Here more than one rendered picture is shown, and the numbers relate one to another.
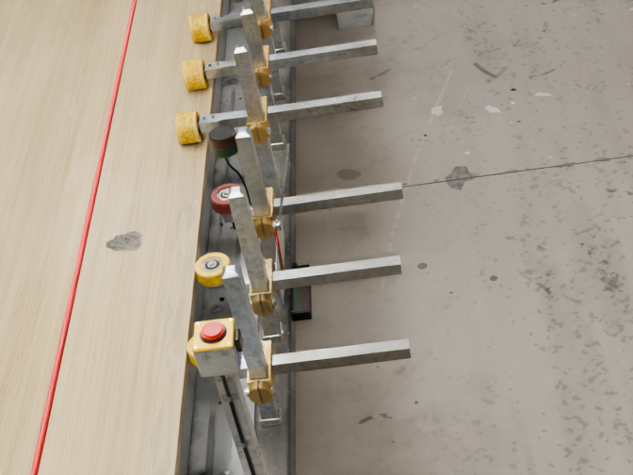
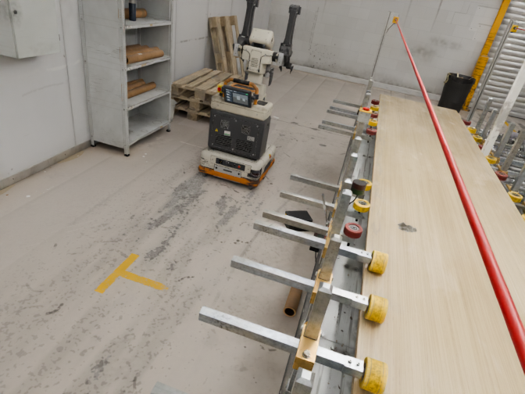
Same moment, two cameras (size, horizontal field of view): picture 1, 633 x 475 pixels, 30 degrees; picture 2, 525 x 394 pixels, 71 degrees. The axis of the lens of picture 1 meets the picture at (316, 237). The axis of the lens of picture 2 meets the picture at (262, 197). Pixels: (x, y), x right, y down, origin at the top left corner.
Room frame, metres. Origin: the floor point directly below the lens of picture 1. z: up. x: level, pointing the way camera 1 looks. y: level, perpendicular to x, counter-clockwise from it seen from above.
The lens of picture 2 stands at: (3.69, -0.11, 1.78)
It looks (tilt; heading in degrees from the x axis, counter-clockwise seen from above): 30 degrees down; 185
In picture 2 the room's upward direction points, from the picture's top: 10 degrees clockwise
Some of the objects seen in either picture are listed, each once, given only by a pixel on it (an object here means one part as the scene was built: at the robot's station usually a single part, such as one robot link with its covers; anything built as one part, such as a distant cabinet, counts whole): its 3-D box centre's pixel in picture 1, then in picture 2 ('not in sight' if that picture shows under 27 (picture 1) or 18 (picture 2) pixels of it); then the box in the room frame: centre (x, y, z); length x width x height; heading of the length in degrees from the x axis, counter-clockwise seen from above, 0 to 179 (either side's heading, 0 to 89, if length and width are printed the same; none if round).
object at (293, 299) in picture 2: not in sight; (294, 295); (1.86, 0.05, 0.04); 0.30 x 0.08 x 0.08; 173
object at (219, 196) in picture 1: (231, 210); (351, 236); (2.27, 0.19, 0.85); 0.08 x 0.08 x 0.11
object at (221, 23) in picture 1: (284, 12); (284, 342); (2.99, -0.04, 0.95); 0.50 x 0.04 x 0.04; 83
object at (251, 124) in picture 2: not in sight; (241, 120); (0.29, -0.74, 0.59); 0.55 x 0.34 x 0.83; 83
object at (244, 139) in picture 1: (262, 212); (335, 224); (2.22, 0.11, 0.87); 0.04 x 0.04 x 0.48; 83
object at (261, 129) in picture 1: (258, 120); (331, 244); (2.49, 0.08, 0.95); 0.14 x 0.06 x 0.05; 173
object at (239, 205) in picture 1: (257, 274); (342, 195); (1.97, 0.14, 0.89); 0.04 x 0.04 x 0.48; 83
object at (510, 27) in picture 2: not in sight; (488, 80); (-0.44, 1.55, 1.25); 0.15 x 0.08 x 1.10; 173
